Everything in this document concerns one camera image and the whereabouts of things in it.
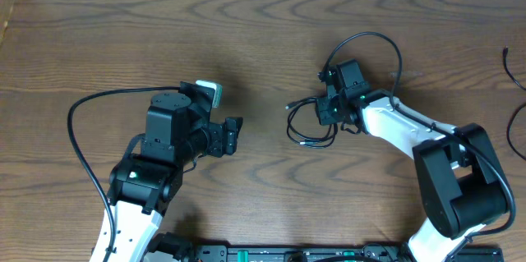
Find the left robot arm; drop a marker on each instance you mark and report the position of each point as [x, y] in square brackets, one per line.
[178, 131]

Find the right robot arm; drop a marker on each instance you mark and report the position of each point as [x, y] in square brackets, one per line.
[462, 185]

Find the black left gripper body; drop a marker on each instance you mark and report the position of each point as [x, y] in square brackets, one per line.
[229, 135]

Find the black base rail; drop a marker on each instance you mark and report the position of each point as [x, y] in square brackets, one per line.
[171, 248]

